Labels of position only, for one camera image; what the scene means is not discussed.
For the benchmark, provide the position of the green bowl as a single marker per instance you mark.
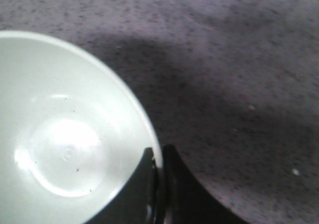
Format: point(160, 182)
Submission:
point(72, 136)

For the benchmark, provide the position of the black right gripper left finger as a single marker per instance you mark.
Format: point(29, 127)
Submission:
point(135, 203)

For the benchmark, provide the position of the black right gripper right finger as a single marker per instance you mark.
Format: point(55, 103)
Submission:
point(187, 201)

